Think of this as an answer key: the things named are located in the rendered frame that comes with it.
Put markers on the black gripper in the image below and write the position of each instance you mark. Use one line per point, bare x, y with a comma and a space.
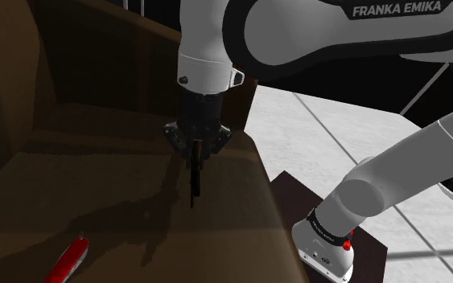
200, 113

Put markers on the dark slim tool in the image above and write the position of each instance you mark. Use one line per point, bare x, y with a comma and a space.
196, 176

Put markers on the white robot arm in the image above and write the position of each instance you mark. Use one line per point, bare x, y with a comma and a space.
289, 35

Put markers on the red pocket knife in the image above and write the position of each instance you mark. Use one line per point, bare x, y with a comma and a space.
67, 260

